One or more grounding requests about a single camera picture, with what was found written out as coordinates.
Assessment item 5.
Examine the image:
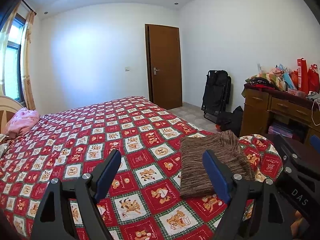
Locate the purple box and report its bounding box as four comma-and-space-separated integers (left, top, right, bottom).
268, 122, 294, 138

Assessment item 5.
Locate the brown wooden desk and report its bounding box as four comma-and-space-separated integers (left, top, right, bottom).
239, 83, 320, 146

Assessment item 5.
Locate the white patterned cloth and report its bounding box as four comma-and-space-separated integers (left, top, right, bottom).
0, 133, 12, 157

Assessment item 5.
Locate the window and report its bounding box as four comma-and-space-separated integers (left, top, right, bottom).
0, 17, 27, 102

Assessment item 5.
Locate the person's right hand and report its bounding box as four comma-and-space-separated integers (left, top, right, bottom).
291, 210, 312, 240

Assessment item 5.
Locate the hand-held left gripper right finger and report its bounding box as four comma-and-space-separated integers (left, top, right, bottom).
202, 150, 293, 240

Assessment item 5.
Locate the pale sheer curtain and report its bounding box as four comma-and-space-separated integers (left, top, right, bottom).
0, 1, 22, 98

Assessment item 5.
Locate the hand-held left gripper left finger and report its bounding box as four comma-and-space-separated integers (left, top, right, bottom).
30, 149, 122, 240

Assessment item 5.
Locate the dark curtain rod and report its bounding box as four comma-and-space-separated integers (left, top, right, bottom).
21, 0, 37, 15

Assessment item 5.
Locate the black bag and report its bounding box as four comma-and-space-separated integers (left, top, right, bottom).
215, 105, 244, 137

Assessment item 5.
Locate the brown wooden door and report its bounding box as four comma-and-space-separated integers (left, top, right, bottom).
145, 24, 183, 110

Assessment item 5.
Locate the pink cloth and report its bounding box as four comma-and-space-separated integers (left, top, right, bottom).
5, 108, 41, 139

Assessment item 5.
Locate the wide red gift bag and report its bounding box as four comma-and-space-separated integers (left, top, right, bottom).
307, 64, 320, 93

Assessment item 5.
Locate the beige wooden headboard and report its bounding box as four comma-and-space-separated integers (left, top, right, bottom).
0, 95, 25, 134

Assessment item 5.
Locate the blue paper bag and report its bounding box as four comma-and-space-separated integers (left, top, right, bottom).
282, 71, 298, 91

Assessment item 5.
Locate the white cable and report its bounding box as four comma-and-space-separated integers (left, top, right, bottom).
311, 97, 320, 126

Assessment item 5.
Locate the pink tissue box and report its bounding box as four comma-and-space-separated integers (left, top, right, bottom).
287, 88, 306, 98

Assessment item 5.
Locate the red checkered printed blanket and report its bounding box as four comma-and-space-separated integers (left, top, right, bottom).
0, 96, 284, 240

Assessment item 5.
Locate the pile of colourful clothes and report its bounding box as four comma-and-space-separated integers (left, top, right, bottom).
244, 66, 288, 92

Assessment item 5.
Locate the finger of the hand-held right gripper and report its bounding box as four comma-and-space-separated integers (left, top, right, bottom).
309, 134, 320, 153
264, 133, 320, 189

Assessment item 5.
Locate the brown knit sweater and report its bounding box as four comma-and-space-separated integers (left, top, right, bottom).
180, 130, 256, 199

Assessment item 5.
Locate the tall red gift bag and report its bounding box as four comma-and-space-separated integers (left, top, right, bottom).
297, 58, 309, 93

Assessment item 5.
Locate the black folding chair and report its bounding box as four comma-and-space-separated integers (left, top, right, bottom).
201, 70, 232, 125

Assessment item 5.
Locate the yellow patterned curtain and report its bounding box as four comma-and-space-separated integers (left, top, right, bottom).
20, 9, 37, 111

